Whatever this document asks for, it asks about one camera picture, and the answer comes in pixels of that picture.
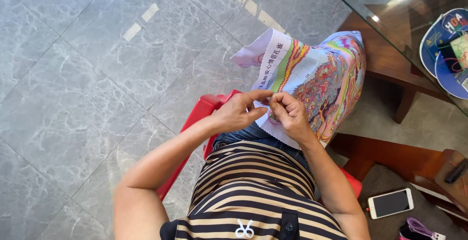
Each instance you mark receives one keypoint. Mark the black tan striped shirt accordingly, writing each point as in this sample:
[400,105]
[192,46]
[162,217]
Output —
[252,192]

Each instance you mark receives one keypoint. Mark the person's right hand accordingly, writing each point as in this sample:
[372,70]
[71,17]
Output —
[294,121]

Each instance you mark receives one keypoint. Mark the red plastic stool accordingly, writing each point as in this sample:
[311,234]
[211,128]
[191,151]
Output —
[199,117]

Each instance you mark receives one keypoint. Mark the brown wooden sofa frame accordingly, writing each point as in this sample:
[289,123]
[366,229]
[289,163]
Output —
[402,156]

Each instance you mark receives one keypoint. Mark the white smartphone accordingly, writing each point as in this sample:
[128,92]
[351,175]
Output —
[390,203]

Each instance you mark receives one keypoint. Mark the blue denim jeans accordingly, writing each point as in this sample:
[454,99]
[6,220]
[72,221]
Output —
[252,134]

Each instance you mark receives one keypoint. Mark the black remote control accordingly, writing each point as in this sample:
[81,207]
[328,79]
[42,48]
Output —
[457,171]

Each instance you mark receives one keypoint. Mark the blue printed round packet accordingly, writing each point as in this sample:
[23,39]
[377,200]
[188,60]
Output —
[435,42]

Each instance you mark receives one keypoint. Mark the person's left hand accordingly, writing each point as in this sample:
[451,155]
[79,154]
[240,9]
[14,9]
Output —
[234,113]

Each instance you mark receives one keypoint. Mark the pink embroidery thread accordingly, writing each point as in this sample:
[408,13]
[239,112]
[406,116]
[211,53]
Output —
[273,120]

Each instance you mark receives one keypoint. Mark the glass top wooden table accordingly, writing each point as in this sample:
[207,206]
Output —
[395,31]

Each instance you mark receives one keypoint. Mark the grey brown seat cushion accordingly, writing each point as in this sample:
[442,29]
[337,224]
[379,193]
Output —
[387,229]

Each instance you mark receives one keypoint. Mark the purple thread bundle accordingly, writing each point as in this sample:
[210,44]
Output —
[420,229]

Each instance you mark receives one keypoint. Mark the colourful cross-stitch cloth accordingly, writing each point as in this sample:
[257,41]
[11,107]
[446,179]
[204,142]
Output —
[321,79]

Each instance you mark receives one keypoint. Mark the green thread card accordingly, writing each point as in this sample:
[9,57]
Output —
[461,51]

